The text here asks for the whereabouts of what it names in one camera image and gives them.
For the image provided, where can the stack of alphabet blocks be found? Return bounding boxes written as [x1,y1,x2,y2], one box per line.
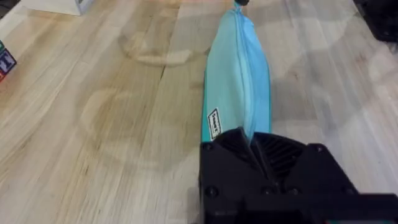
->
[0,40,18,83]

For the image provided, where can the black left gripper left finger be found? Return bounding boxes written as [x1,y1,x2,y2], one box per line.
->
[198,126,272,224]

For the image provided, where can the white box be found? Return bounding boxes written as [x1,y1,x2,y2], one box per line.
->
[18,0,95,16]

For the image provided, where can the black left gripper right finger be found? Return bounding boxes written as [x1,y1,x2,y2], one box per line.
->
[251,133,359,196]

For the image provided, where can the blue soft zip bag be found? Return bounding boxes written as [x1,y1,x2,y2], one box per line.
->
[200,2,273,143]

